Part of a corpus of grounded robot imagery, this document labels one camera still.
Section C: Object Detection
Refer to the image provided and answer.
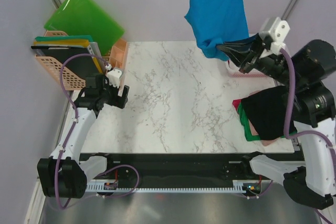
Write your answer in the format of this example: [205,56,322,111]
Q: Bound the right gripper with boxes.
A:
[217,30,303,87]

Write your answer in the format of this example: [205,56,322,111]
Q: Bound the blue t-shirt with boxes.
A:
[184,0,249,61]

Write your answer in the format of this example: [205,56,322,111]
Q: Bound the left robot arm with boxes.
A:
[37,69,129,198]

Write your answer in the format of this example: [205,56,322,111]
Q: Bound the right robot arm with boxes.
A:
[217,35,335,210]

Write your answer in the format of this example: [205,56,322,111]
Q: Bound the white plastic basket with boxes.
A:
[225,60,266,78]

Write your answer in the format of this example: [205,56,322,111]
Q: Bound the red folded t-shirt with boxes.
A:
[232,99,241,110]

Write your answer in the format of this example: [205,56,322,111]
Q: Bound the black folded t-shirt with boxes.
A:
[241,86,287,141]

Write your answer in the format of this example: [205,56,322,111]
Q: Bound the green folded t-shirt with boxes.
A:
[236,101,286,142]

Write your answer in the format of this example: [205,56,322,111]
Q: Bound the yellow folder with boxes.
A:
[33,39,90,48]

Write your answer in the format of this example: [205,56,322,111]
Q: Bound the teal folder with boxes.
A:
[35,35,94,42]

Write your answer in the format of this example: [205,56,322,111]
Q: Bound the orange file rack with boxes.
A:
[35,30,85,91]

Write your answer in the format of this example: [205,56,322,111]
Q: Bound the pink folded t-shirt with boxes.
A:
[249,90,278,146]

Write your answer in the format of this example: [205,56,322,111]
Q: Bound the green plastic board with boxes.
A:
[44,0,125,55]

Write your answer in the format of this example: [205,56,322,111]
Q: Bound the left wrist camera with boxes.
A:
[106,68,123,88]

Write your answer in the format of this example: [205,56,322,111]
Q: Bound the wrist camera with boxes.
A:
[106,68,123,88]
[258,17,290,55]

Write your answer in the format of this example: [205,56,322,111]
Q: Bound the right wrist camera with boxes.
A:
[258,17,290,55]

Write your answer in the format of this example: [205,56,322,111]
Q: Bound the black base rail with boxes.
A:
[78,152,305,189]

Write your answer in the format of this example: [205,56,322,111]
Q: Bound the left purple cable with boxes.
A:
[46,53,140,210]

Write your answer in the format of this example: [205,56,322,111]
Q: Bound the purple cable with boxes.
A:
[46,53,140,210]
[242,47,336,224]

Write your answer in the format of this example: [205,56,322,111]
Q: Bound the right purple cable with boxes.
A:
[242,47,336,224]

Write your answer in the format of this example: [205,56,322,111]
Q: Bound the white cable duct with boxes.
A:
[85,179,261,194]

